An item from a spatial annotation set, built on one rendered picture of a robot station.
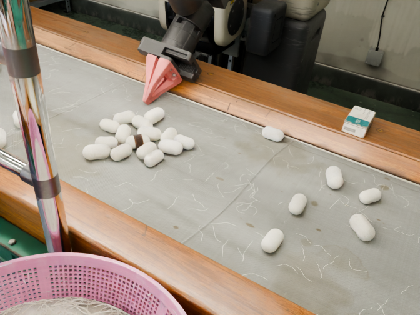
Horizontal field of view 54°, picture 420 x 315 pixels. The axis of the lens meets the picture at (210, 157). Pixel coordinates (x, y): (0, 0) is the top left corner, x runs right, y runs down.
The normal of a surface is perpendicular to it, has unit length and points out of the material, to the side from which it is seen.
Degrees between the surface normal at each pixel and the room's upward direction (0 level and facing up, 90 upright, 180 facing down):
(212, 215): 0
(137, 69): 45
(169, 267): 0
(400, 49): 91
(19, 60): 90
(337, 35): 90
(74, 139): 0
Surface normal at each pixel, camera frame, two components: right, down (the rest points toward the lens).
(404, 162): -0.30, -0.23
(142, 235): 0.08, -0.80
